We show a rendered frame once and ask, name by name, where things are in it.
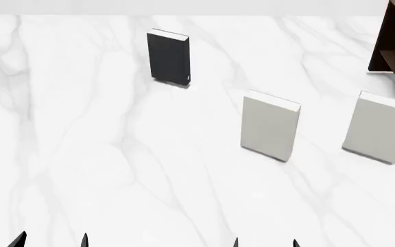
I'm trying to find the light grey standing book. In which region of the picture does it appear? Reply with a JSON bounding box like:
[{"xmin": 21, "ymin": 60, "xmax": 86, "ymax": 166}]
[
  {"xmin": 240, "ymin": 89, "xmax": 302, "ymax": 163},
  {"xmin": 342, "ymin": 90, "xmax": 395, "ymax": 165}
]

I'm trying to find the black standing book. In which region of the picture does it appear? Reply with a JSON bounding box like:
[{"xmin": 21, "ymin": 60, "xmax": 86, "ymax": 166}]
[{"xmin": 146, "ymin": 28, "xmax": 191, "ymax": 86}]

